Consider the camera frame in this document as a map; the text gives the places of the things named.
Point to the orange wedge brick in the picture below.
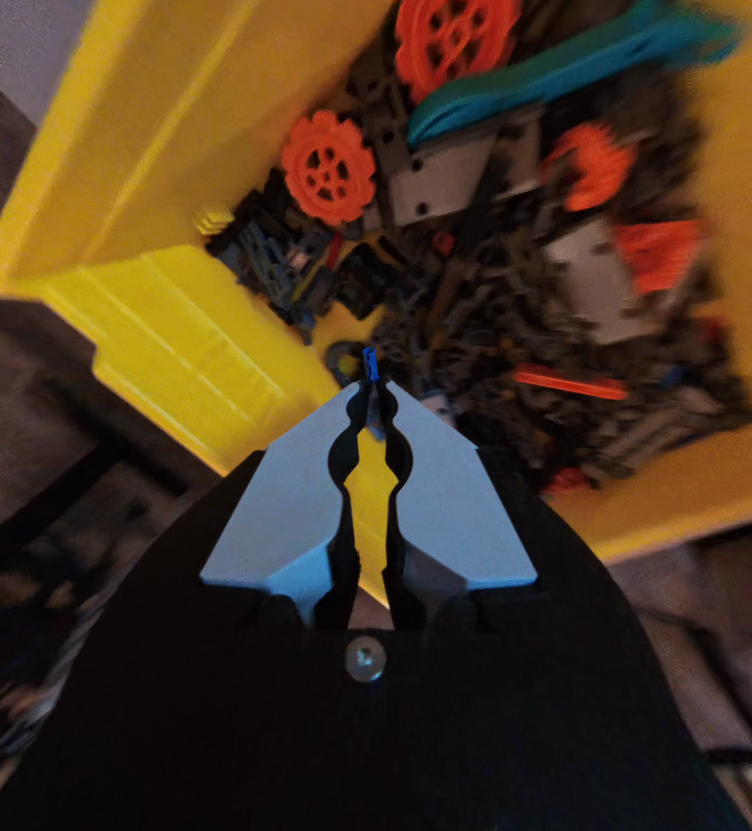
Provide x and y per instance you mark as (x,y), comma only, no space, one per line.
(661,256)

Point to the teal brick separator tool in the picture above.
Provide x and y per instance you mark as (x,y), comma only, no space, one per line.
(545,71)

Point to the orange axle rod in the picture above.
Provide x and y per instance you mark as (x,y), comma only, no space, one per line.
(571,383)

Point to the pile of grey bricks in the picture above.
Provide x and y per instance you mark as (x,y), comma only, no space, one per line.
(493,311)

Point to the small blue pin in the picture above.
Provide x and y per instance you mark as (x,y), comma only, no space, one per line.
(370,363)

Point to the orange gear wheel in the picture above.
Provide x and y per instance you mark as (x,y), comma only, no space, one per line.
(457,45)
(327,169)

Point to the orange bevel gear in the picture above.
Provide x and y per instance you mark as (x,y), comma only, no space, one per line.
(593,165)

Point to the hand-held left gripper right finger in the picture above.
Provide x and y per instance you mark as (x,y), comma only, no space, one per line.
(460,513)

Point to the grey panel brick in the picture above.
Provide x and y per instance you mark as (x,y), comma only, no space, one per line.
(593,285)
(444,182)

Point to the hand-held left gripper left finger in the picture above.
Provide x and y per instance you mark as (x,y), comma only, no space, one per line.
(278,513)

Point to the yellow plastic bin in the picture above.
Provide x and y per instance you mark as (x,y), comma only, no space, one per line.
(155,162)

